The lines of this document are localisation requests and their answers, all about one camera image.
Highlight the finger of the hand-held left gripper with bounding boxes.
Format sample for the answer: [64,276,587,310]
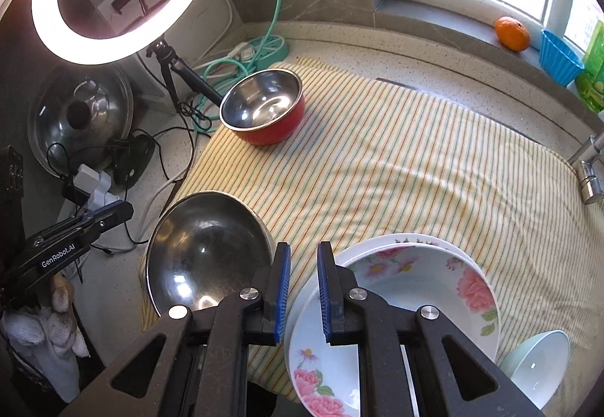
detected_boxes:
[77,200,136,242]

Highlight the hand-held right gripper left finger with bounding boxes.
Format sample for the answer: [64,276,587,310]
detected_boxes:
[59,242,292,417]

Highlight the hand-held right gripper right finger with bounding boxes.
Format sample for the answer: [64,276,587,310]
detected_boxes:
[316,240,543,417]

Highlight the white plate grey leaf print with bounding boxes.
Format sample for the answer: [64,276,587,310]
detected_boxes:
[284,242,479,403]

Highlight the large steel bowl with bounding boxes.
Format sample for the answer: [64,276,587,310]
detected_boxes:
[145,191,276,320]

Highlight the white plate rose print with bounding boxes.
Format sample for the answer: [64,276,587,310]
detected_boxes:
[289,245,501,417]

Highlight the light green bowl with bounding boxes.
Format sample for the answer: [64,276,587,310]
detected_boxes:
[499,329,572,406]

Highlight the person's left hand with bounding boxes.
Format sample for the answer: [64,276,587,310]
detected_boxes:
[0,273,91,405]

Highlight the white charger adapter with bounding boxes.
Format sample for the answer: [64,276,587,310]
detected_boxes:
[72,163,120,211]

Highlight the black round device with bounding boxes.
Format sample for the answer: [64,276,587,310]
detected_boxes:
[110,133,157,188]

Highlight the striped yellow cloth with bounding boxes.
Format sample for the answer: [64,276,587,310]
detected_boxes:
[137,56,596,417]

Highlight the black tripod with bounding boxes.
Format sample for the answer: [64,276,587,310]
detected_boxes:
[144,36,225,117]

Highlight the white power plug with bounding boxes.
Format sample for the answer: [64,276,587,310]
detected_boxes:
[228,42,256,62]

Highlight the teal power strip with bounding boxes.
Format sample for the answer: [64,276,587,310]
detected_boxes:
[244,34,290,65]

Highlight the chrome faucet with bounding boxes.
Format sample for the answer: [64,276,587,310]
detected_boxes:
[565,131,604,206]

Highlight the orange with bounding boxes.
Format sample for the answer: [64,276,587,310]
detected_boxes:
[494,15,532,53]

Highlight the blue ribbed cup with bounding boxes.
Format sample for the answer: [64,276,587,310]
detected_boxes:
[538,29,586,87]

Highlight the green dish soap bottle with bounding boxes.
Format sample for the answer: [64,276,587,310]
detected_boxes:
[574,19,604,114]

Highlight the white cable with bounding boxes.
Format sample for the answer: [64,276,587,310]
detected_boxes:
[138,175,186,230]

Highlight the black cable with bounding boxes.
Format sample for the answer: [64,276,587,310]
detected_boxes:
[45,96,200,257]

